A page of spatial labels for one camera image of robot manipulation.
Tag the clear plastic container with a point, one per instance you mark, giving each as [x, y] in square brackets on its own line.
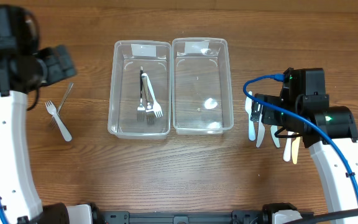
[201, 86]
[129, 56]

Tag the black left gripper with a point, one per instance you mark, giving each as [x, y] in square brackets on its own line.
[59, 64]

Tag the black handled metal fork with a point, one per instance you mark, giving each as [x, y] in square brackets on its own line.
[141, 109]

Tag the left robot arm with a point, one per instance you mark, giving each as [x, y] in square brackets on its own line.
[19, 200]

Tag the right clear plastic container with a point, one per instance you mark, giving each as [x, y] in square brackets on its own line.
[201, 86]

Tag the mint green plastic knife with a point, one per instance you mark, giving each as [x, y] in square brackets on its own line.
[276, 141]

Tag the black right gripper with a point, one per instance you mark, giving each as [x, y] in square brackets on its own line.
[263, 109]

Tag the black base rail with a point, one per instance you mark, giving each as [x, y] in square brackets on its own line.
[125, 217]

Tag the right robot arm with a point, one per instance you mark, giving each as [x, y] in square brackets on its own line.
[339, 179]

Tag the silver metal fork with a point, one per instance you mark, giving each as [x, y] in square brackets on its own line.
[149, 110]
[53, 123]

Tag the left clear plastic container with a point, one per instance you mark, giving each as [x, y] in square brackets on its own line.
[129, 56]

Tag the white plastic knife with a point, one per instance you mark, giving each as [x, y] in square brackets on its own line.
[287, 149]

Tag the grey plastic knife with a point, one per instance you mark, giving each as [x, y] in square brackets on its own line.
[260, 134]

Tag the small white plastic fork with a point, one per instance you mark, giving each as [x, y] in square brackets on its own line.
[156, 106]

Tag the light blue plastic knife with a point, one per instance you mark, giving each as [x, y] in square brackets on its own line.
[251, 128]

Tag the yellow plastic knife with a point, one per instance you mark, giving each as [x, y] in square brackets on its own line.
[294, 149]

